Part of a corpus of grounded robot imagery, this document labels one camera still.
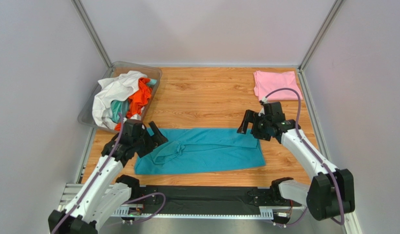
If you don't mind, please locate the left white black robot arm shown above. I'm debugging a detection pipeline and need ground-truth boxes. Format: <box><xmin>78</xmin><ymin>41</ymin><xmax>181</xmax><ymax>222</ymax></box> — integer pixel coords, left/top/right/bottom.
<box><xmin>48</xmin><ymin>119</ymin><xmax>168</xmax><ymax>234</ymax></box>

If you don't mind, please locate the aluminium frame post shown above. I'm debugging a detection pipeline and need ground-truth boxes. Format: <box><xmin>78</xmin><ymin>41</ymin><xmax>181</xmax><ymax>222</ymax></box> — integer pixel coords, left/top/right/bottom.
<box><xmin>299</xmin><ymin>0</ymin><xmax>345</xmax><ymax>73</ymax></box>
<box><xmin>71</xmin><ymin>0</ymin><xmax>112</xmax><ymax>68</ymax></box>

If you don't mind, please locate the light teal t shirt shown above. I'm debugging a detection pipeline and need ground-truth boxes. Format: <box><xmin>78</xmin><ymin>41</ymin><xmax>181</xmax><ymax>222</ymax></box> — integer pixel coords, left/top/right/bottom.
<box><xmin>111</xmin><ymin>100</ymin><xmax>130</xmax><ymax>123</ymax></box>

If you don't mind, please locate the left aluminium frame post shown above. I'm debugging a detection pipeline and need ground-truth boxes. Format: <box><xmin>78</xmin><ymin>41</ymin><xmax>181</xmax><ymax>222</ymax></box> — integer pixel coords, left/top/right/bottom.
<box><xmin>71</xmin><ymin>0</ymin><xmax>112</xmax><ymax>68</ymax></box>

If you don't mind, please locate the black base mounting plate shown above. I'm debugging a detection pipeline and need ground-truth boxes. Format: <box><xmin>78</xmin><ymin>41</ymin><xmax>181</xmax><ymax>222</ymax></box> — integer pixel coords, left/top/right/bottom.
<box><xmin>130</xmin><ymin>185</ymin><xmax>298</xmax><ymax>215</ymax></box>

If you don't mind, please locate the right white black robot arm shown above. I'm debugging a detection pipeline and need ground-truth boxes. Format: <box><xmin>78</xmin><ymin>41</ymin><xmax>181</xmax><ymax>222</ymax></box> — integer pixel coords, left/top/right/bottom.
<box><xmin>237</xmin><ymin>102</ymin><xmax>355</xmax><ymax>221</ymax></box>

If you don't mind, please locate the orange t shirt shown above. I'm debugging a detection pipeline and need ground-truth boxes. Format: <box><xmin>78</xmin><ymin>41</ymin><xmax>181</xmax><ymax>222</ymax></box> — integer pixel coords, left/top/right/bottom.
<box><xmin>114</xmin><ymin>78</ymin><xmax>152</xmax><ymax>131</ymax></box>

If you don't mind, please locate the folded pink t shirt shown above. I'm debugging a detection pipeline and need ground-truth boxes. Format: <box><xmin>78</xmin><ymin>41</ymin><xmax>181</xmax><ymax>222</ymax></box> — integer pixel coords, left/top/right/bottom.
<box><xmin>253</xmin><ymin>71</ymin><xmax>303</xmax><ymax>101</ymax></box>

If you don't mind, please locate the right aluminium frame post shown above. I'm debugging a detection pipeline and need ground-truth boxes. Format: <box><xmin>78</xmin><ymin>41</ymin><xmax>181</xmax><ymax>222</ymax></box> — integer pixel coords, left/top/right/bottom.
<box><xmin>299</xmin><ymin>0</ymin><xmax>345</xmax><ymax>73</ymax></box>

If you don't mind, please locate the white t shirt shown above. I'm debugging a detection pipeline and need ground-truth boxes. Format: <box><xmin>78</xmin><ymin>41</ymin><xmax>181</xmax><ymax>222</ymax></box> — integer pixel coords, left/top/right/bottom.
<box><xmin>92</xmin><ymin>71</ymin><xmax>148</xmax><ymax>130</ymax></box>

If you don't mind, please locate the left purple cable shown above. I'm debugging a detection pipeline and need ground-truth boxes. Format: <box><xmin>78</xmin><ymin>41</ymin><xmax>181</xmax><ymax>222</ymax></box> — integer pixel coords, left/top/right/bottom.
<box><xmin>50</xmin><ymin>112</ymin><xmax>166</xmax><ymax>234</ymax></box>

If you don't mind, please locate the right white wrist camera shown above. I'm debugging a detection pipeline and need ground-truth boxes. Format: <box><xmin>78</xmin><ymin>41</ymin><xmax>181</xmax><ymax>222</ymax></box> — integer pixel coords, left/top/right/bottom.
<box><xmin>259</xmin><ymin>97</ymin><xmax>268</xmax><ymax>115</ymax></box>

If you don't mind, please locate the aluminium front rail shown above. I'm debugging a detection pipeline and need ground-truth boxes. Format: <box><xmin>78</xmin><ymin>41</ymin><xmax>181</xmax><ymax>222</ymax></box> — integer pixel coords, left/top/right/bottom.
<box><xmin>58</xmin><ymin>183</ymin><xmax>354</xmax><ymax>219</ymax></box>

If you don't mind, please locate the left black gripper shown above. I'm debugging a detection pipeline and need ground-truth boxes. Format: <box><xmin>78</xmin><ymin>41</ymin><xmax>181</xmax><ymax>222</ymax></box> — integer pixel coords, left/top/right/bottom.
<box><xmin>133</xmin><ymin>121</ymin><xmax>169</xmax><ymax>157</ymax></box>

